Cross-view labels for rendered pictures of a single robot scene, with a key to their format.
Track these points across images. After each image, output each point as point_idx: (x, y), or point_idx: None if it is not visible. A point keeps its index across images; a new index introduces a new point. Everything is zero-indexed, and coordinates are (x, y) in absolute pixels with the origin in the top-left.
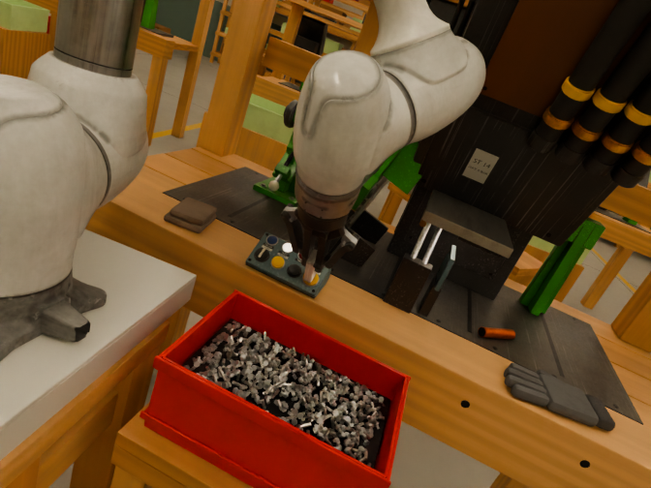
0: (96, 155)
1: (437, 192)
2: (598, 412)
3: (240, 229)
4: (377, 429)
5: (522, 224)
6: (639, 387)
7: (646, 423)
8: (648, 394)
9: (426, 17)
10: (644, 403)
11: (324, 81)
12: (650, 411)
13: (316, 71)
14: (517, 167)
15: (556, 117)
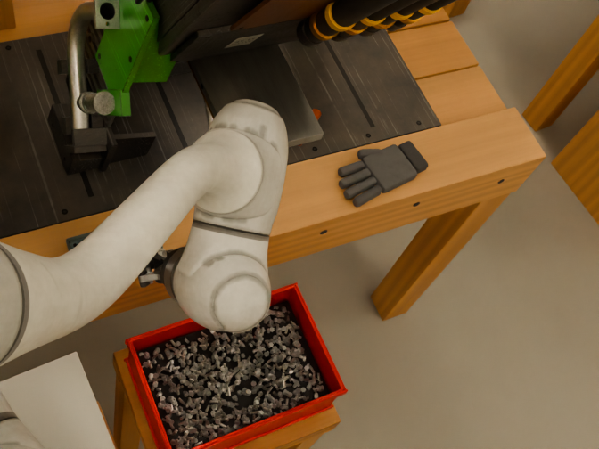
0: (22, 432)
1: (200, 65)
2: (414, 164)
3: (12, 234)
4: (300, 338)
5: (296, 39)
6: (423, 52)
7: (440, 109)
8: (431, 55)
9: (243, 174)
10: (432, 74)
11: (234, 325)
12: (438, 84)
13: (220, 319)
14: (284, 29)
15: (327, 36)
